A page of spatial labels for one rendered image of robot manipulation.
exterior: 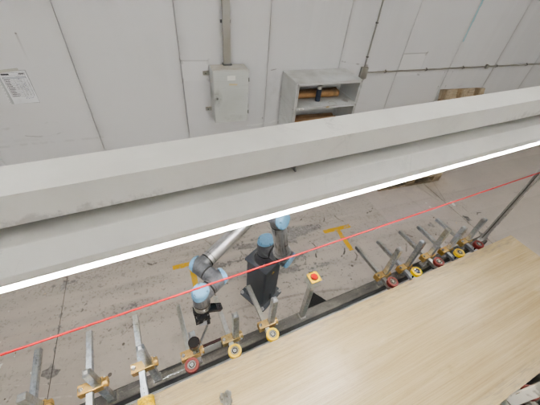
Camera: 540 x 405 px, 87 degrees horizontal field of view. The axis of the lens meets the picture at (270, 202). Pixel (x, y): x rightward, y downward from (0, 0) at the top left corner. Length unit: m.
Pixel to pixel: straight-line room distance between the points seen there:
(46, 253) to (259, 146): 0.35
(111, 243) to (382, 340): 1.86
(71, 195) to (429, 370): 2.06
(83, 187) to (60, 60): 3.19
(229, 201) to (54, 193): 0.25
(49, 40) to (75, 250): 3.16
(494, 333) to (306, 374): 1.32
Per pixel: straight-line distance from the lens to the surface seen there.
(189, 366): 1.92
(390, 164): 0.69
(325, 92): 4.02
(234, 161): 0.47
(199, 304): 1.60
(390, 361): 2.11
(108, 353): 3.10
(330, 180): 0.59
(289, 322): 2.24
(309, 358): 1.95
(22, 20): 3.58
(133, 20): 3.45
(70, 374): 3.16
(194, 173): 0.46
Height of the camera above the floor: 2.71
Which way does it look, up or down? 42 degrees down
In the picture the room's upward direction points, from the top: 6 degrees clockwise
